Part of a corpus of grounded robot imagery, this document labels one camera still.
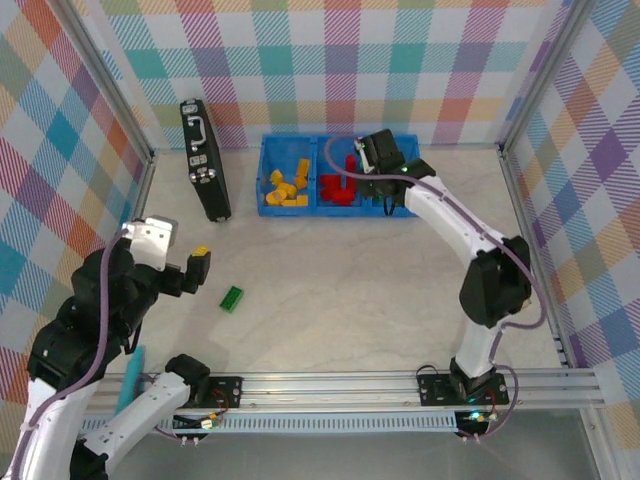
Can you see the red lego brick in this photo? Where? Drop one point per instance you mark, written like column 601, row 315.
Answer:
column 330, row 182
column 327, row 195
column 351, row 163
column 345, row 194

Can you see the yellow long lego brick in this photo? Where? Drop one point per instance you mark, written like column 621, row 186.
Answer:
column 301, row 200
column 302, row 172

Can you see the yellow curved lego brick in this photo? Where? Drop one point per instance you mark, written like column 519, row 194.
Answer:
column 289, row 192

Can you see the small orange lego brick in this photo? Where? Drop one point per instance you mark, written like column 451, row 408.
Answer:
column 276, row 176

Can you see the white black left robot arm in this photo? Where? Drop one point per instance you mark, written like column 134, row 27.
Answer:
column 145, row 405

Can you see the large green lego brick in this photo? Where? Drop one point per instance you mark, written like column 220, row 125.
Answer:
column 232, row 299

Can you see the teal marker pen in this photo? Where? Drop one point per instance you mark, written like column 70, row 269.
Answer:
column 131, row 380

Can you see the blue three-compartment bin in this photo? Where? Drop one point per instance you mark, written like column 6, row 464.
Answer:
column 287, row 150

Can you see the small power connector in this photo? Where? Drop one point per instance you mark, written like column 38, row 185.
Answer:
column 477, row 418
column 212, row 423

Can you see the aluminum table edge rail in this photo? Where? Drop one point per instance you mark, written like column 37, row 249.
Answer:
column 520, row 200
column 142, row 185

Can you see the aluminum base rail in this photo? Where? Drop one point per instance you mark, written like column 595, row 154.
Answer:
column 325, row 392

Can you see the aluminum frame post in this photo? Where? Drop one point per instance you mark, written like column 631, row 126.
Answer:
column 100, row 70
column 550, row 65

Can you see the aluminum frame leg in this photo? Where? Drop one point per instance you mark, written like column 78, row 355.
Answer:
column 600, row 445

